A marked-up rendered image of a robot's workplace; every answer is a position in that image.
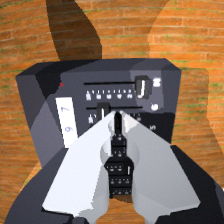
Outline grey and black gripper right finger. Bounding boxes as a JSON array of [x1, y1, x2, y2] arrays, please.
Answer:
[[117, 111, 224, 224]]

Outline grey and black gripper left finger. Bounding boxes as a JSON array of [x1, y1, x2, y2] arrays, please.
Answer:
[[4, 111, 118, 224]]

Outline dark grey lighting desk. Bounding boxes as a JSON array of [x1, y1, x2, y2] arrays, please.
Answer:
[[15, 58, 182, 199]]

